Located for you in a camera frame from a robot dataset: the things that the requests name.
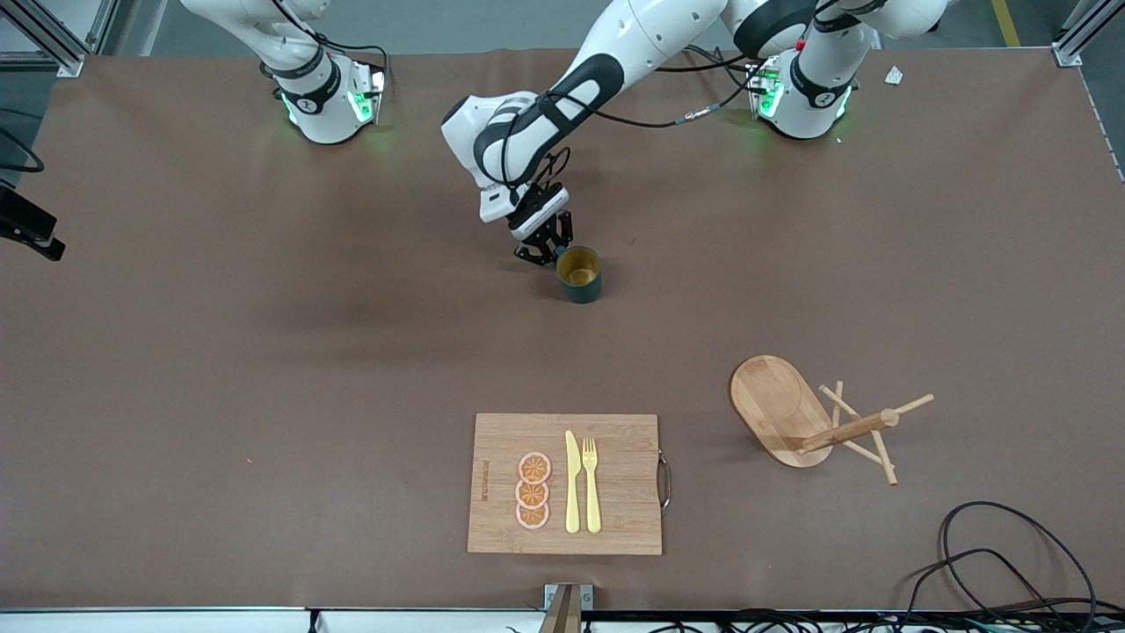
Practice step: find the yellow plastic fork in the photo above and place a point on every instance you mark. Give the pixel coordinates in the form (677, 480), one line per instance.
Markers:
(592, 501)

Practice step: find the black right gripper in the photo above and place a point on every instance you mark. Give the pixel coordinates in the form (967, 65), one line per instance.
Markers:
(22, 214)

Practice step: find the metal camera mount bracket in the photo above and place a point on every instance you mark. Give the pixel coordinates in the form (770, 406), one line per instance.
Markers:
(567, 607)

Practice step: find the aluminium frame post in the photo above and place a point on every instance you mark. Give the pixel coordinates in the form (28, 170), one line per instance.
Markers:
(53, 40)
(1077, 40)

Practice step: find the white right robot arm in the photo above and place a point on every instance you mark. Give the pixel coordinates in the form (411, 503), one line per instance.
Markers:
(325, 114)

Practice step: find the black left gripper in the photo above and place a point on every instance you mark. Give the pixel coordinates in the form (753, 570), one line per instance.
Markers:
(554, 236)

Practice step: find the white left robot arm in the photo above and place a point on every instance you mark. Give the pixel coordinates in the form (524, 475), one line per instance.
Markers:
(633, 44)

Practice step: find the teal cup yellow inside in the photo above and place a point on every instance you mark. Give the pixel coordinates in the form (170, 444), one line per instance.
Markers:
(582, 286)

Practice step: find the wooden cup rack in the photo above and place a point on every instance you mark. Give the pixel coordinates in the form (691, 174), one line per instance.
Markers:
(773, 404)

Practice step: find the orange slice toy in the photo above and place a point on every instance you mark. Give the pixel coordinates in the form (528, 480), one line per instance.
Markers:
(532, 496)
(534, 467)
(532, 519)

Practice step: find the white paper scrap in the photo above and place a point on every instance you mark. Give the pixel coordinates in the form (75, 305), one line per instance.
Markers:
(894, 76)

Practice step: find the yellow plastic knife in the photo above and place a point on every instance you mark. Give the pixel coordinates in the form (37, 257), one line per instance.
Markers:
(572, 492)

